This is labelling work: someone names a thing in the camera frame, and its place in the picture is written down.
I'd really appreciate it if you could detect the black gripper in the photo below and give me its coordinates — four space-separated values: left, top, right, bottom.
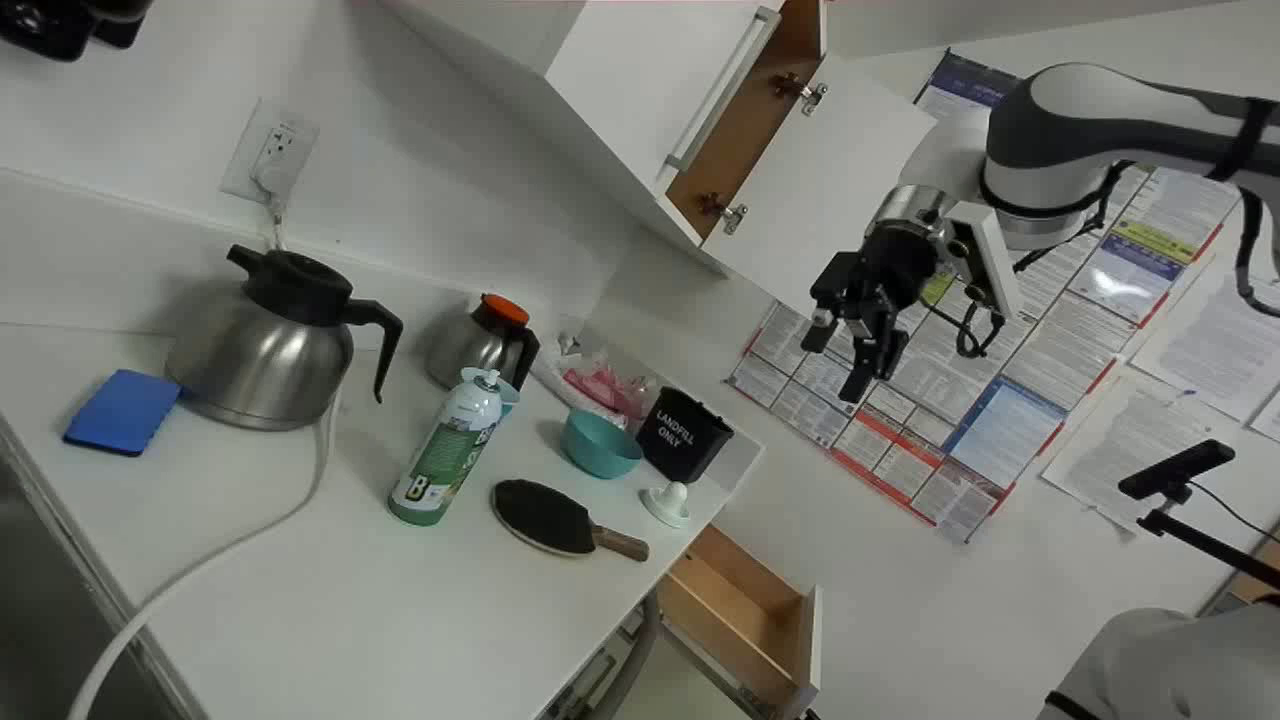
797 216 950 409

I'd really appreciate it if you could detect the black camera on tripod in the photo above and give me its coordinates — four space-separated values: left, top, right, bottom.
1114 436 1280 594

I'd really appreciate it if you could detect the blue sponge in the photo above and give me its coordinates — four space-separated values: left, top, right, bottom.
58 365 182 461

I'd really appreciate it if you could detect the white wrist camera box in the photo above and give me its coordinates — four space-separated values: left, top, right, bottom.
948 197 1027 325

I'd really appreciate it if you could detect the teal bowl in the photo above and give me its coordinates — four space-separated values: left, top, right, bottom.
555 406 646 483

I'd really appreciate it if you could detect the small steel carafe orange lid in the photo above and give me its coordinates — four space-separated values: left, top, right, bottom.
421 291 545 396

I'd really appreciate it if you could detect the open wooden drawer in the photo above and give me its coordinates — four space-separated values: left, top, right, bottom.
650 520 825 720

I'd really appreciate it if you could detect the large coloured wall poster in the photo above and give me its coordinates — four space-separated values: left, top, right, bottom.
723 50 1242 550

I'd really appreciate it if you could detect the large steel carafe black lid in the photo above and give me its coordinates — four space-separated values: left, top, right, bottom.
159 240 408 436

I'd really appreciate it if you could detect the small white plastic cap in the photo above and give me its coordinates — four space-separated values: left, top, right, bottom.
641 477 696 529

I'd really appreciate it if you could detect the plain white cabinet door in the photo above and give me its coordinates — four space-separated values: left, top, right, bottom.
540 0 788 209

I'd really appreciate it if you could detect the white power cable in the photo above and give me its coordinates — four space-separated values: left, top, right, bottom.
63 396 337 720

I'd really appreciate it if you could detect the white wall cabinet wooden inside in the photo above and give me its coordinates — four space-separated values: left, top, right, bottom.
382 0 833 276

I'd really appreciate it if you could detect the white lower cabinet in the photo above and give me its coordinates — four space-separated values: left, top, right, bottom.
534 585 671 720

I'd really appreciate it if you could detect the white wall outlet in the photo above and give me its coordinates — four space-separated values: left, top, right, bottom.
214 95 323 213

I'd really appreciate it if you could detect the white printed paper sheet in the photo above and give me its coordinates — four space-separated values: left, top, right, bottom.
1036 365 1280 537
1129 258 1280 434

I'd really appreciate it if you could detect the steel sink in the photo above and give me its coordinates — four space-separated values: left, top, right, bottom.
0 413 204 720

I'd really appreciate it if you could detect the black square container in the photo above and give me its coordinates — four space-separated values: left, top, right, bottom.
631 383 736 487

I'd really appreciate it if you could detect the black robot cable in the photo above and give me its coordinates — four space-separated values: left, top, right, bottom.
914 95 1280 365

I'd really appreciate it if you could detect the clear tub of pink packets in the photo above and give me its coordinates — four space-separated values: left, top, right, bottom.
553 329 665 430

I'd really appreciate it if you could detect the silver cabinet hinge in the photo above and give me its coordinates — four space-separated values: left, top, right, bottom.
776 74 833 115
699 194 753 240

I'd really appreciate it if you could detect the green soap bottle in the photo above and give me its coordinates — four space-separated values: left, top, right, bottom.
382 365 518 532

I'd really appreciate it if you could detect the black appliance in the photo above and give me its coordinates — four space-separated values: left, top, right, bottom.
0 0 150 64

